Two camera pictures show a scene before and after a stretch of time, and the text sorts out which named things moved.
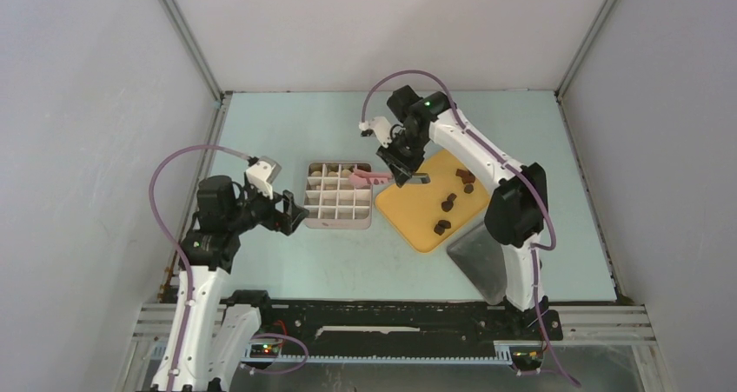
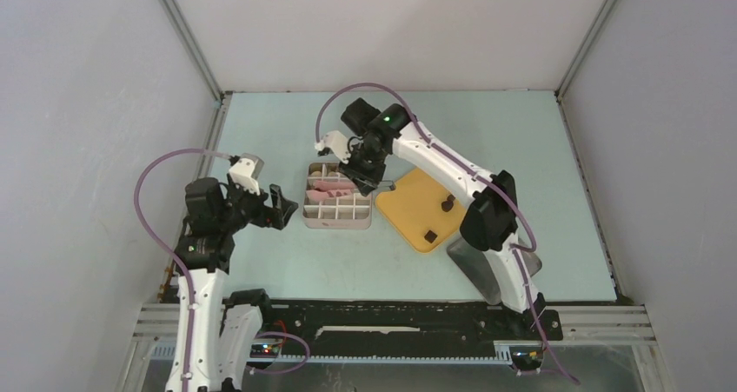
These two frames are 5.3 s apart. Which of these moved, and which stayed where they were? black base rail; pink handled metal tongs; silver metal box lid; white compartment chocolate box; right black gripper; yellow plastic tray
Moved: right black gripper; pink handled metal tongs
Stayed: silver metal box lid; black base rail; yellow plastic tray; white compartment chocolate box
